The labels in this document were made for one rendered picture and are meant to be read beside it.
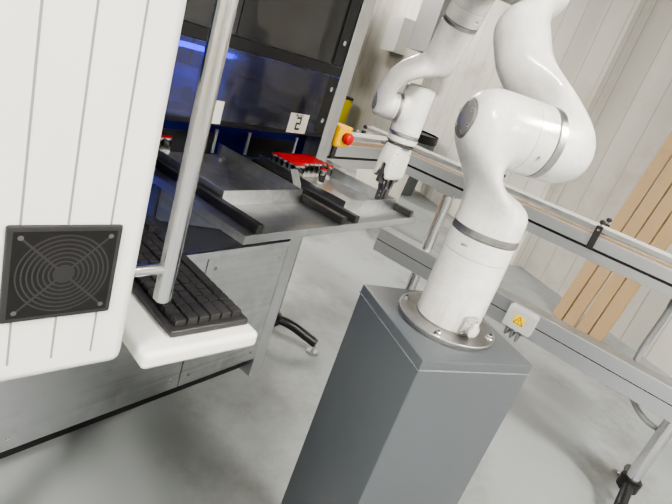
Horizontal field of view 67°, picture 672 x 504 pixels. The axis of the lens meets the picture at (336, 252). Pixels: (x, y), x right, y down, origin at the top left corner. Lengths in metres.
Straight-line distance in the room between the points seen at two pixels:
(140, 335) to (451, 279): 0.51
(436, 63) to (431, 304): 0.65
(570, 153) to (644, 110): 3.70
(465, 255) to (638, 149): 3.68
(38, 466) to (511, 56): 1.54
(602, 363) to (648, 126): 2.61
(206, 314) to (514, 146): 0.54
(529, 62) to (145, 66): 0.64
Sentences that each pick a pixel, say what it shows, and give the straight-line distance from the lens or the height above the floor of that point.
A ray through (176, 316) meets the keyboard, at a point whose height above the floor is 0.83.
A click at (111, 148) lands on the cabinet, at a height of 1.09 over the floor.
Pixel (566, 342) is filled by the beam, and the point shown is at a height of 0.50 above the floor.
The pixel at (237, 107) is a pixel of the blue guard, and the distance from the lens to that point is 1.43.
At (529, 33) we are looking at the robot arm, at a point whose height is 1.38.
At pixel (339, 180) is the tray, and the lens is 1.66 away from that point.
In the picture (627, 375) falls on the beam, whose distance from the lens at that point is 2.25.
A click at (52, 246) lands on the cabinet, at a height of 0.98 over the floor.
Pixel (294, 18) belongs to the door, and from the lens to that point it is 1.51.
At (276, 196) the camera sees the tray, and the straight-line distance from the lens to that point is 1.25.
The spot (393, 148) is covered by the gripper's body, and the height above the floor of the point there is 1.06.
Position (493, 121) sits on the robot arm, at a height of 1.23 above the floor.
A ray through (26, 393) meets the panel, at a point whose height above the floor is 0.26.
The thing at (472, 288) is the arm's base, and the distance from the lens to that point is 0.91.
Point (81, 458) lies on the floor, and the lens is 1.73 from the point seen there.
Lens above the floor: 1.26
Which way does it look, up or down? 21 degrees down
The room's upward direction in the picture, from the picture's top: 19 degrees clockwise
